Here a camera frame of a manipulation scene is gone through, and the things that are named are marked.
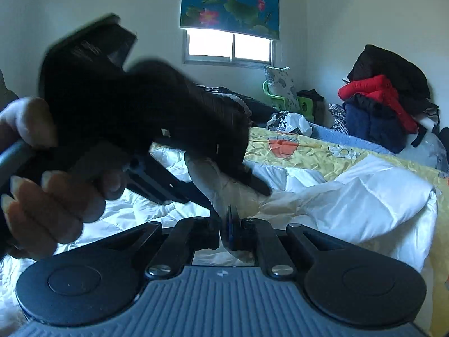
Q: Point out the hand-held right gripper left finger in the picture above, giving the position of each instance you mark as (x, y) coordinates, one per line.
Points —
(215, 231)

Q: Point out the white printed plastic bag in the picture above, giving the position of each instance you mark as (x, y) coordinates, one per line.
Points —
(289, 123)

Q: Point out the window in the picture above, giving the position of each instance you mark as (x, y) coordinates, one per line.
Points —
(210, 45)

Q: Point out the pile of dark clothes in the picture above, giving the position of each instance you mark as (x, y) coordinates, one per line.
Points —
(259, 108)

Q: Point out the red jacket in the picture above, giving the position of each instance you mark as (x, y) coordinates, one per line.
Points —
(379, 91)

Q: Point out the white quilt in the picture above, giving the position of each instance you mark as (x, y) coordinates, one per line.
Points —
(379, 196)

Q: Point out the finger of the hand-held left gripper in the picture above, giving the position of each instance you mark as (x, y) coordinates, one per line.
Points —
(245, 173)
(161, 182)

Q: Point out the person's left hand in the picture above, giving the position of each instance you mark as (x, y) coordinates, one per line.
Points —
(52, 203)

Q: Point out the navy jacket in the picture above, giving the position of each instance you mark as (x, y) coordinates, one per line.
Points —
(375, 126)

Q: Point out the black bag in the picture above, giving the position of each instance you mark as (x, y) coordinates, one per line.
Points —
(314, 98)

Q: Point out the cream small garment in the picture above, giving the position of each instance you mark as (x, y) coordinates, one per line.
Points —
(224, 189)

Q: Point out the lotus print roller blind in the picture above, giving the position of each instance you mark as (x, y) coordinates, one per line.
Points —
(228, 0)

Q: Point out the light blue blanket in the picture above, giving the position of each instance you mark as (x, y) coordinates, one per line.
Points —
(336, 137)

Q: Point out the yellow floral bedsheet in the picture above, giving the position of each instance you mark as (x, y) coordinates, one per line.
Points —
(336, 158)

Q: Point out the grey shiny cloth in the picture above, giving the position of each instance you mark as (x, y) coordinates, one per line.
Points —
(428, 151)

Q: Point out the black jacket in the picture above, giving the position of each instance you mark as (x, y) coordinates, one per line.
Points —
(393, 66)

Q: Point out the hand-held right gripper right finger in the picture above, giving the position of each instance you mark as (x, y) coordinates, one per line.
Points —
(231, 230)

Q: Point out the floral pillow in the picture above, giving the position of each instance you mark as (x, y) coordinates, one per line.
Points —
(280, 86)

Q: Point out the houndstooth cloth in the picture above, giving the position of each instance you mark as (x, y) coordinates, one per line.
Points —
(338, 119)

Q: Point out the green plastic chair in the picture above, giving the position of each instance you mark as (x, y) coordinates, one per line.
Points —
(305, 107)

